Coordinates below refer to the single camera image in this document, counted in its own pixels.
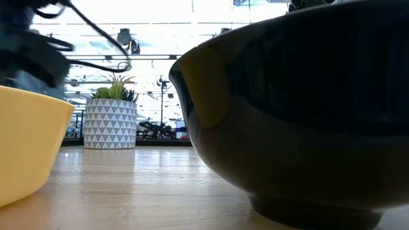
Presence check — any floral patterned black bowl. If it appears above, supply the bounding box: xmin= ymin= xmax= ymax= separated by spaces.
xmin=168 ymin=0 xmax=409 ymax=230

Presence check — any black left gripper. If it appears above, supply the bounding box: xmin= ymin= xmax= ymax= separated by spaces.
xmin=0 ymin=29 xmax=73 ymax=89

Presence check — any white triangle-patterned plant pot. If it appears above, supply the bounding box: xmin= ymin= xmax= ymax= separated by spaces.
xmin=82 ymin=98 xmax=139 ymax=150

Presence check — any green succulent plant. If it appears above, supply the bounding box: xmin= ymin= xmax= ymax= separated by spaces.
xmin=90 ymin=72 xmax=139 ymax=101

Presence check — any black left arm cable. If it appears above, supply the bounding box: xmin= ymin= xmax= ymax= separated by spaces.
xmin=33 ymin=0 xmax=132 ymax=73

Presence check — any black light stand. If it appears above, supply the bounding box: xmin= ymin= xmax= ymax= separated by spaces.
xmin=156 ymin=75 xmax=171 ymax=125

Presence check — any yellow mini bowl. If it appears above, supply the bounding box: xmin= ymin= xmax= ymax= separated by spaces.
xmin=0 ymin=84 xmax=75 ymax=208

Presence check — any black ceiling-mounted device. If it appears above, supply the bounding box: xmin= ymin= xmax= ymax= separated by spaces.
xmin=116 ymin=27 xmax=142 ymax=56

